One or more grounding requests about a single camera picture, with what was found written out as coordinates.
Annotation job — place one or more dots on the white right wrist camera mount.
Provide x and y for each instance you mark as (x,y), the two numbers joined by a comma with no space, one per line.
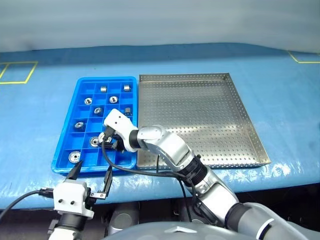
(117,122)

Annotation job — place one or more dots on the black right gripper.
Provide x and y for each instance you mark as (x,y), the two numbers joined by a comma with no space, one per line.
(118,145)

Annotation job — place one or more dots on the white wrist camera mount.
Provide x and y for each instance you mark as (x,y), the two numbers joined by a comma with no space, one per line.
(71,197)
(117,122)

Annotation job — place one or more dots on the blue compartment tray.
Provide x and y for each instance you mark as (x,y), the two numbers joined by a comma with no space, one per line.
(67,140)

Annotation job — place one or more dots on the perforated metal tray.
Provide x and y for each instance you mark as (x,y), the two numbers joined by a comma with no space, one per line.
(200,112)

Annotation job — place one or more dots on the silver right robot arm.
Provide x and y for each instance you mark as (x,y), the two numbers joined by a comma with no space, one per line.
(172,147)

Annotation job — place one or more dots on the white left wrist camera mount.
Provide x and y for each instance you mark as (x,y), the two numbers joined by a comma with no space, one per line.
(71,197)

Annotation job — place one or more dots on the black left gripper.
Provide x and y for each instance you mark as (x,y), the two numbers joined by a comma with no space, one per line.
(98,195)

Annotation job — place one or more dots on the grey robot torso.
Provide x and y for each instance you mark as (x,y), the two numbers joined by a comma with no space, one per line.
(175,233)

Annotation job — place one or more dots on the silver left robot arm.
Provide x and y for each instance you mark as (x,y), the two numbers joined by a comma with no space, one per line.
(67,225)

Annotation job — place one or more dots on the dark rounded housing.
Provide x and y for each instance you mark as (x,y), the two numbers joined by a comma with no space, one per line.
(123,217)

